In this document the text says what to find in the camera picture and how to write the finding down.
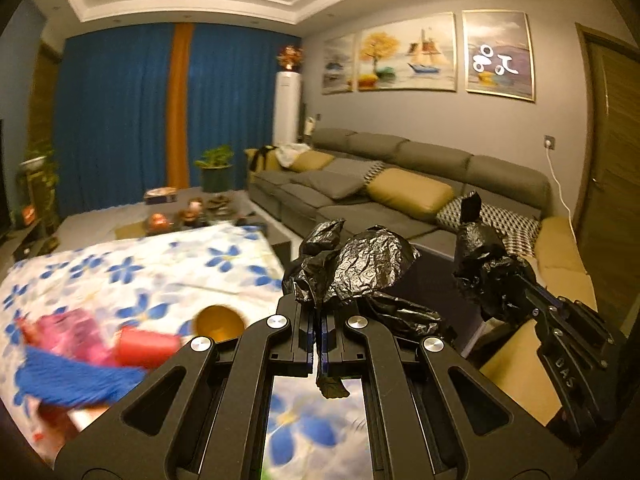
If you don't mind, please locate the black plastic trash bag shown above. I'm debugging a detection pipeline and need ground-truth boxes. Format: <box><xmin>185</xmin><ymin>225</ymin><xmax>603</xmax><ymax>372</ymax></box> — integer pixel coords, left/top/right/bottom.
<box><xmin>282</xmin><ymin>190</ymin><xmax>539</xmax><ymax>400</ymax></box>

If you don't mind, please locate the blue foam fruit net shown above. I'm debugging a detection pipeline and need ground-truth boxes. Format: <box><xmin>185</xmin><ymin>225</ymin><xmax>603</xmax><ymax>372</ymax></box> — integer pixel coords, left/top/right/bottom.
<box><xmin>14</xmin><ymin>347</ymin><xmax>146</xmax><ymax>408</ymax></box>

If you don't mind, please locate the upright red gold paper cup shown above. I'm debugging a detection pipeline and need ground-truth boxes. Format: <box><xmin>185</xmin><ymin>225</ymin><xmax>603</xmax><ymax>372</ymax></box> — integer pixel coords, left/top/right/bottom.
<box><xmin>193</xmin><ymin>304</ymin><xmax>246</xmax><ymax>344</ymax></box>

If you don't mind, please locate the lying red paper cup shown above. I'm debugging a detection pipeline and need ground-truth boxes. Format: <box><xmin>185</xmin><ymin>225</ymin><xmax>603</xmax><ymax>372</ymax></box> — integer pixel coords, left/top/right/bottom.
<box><xmin>114</xmin><ymin>326</ymin><xmax>181</xmax><ymax>370</ymax></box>

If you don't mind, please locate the floral blue white tablecloth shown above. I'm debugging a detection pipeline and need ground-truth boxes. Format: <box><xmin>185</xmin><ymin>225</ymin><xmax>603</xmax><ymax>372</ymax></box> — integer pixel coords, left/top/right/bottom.
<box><xmin>1</xmin><ymin>224</ymin><xmax>372</xmax><ymax>479</ymax></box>

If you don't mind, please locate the black white patterned cushion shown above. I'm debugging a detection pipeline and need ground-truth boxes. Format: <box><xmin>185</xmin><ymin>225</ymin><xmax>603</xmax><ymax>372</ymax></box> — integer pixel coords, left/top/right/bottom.
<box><xmin>436</xmin><ymin>196</ymin><xmax>541</xmax><ymax>257</ymax></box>

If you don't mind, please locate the pink plastic bag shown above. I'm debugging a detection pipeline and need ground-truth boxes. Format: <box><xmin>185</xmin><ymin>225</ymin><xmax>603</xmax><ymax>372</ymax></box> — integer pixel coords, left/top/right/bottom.
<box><xmin>17</xmin><ymin>309</ymin><xmax>116</xmax><ymax>366</ymax></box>

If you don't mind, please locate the wooden door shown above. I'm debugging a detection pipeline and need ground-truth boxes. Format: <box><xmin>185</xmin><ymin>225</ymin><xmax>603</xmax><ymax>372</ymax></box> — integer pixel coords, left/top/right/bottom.
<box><xmin>575</xmin><ymin>25</ymin><xmax>639</xmax><ymax>330</ymax></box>

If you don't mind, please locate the dark coffee table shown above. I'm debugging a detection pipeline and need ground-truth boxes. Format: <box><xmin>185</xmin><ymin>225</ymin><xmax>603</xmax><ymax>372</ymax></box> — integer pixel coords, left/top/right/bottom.
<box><xmin>115</xmin><ymin>188</ymin><xmax>292</xmax><ymax>266</ymax></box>

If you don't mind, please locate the mustard yellow cushion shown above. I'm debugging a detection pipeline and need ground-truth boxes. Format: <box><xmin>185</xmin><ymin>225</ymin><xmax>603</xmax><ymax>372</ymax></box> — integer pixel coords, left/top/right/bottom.
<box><xmin>366</xmin><ymin>168</ymin><xmax>454</xmax><ymax>221</ymax></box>

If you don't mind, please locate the grey sectional sofa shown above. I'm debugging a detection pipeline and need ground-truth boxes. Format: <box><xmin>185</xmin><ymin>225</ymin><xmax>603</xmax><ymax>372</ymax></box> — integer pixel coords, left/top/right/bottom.
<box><xmin>246</xmin><ymin>127</ymin><xmax>599</xmax><ymax>426</ymax></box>

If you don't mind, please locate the orange curtain strip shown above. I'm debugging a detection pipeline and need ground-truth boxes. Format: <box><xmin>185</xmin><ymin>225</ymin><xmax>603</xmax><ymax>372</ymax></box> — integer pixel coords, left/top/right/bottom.
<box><xmin>165</xmin><ymin>23</ymin><xmax>194</xmax><ymax>188</ymax></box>

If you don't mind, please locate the green potted plant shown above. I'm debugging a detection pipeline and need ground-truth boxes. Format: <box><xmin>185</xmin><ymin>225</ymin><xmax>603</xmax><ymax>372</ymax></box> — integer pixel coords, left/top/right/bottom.
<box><xmin>194</xmin><ymin>144</ymin><xmax>233</xmax><ymax>193</ymax></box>

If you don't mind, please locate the grey sofa cushion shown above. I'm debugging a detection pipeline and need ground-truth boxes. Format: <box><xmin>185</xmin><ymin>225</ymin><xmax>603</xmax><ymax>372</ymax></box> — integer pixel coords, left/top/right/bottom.
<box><xmin>292</xmin><ymin>170</ymin><xmax>364</xmax><ymax>200</ymax></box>

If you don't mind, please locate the plant on stand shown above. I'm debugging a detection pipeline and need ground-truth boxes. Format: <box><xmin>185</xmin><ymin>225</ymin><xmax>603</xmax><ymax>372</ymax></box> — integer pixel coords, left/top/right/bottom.
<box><xmin>20</xmin><ymin>144</ymin><xmax>60</xmax><ymax>235</ymax></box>

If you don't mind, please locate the purple sky painting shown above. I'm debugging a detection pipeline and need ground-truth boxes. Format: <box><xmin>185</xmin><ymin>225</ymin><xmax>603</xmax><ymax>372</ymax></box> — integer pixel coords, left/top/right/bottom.
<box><xmin>462</xmin><ymin>10</ymin><xmax>536</xmax><ymax>102</ymax></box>

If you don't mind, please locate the white standing air conditioner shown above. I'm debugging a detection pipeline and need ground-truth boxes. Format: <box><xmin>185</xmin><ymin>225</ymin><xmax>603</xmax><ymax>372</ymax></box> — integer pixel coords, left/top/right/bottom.
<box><xmin>272</xmin><ymin>72</ymin><xmax>302</xmax><ymax>145</ymax></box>

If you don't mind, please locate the blue window curtain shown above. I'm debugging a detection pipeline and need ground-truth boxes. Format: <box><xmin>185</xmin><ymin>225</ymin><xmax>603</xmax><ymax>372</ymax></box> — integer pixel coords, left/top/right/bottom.
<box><xmin>53</xmin><ymin>23</ymin><xmax>302</xmax><ymax>216</ymax></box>

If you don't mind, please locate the sailboat tree painting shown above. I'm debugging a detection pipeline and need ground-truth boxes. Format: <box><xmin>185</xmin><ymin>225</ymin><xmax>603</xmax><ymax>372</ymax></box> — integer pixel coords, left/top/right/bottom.
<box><xmin>356</xmin><ymin>12</ymin><xmax>457</xmax><ymax>92</ymax></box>

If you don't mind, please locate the small landscape painting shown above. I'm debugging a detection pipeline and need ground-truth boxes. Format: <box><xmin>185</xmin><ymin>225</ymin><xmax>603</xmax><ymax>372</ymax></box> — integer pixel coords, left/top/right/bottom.
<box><xmin>322</xmin><ymin>34</ymin><xmax>355</xmax><ymax>94</ymax></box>

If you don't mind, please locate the artificial flower arrangement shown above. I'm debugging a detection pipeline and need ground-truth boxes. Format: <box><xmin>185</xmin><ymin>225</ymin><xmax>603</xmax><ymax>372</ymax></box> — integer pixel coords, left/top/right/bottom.
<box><xmin>277</xmin><ymin>44</ymin><xmax>304</xmax><ymax>73</ymax></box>

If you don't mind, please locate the white charging cable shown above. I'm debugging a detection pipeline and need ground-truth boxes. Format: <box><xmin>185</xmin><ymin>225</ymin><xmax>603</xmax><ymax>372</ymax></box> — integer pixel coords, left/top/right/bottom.
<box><xmin>544</xmin><ymin>145</ymin><xmax>580</xmax><ymax>233</ymax></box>

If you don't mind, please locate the wall power socket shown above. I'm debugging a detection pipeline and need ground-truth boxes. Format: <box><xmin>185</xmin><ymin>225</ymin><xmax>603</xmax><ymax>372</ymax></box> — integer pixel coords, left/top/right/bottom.
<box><xmin>544</xmin><ymin>136</ymin><xmax>555</xmax><ymax>150</ymax></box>

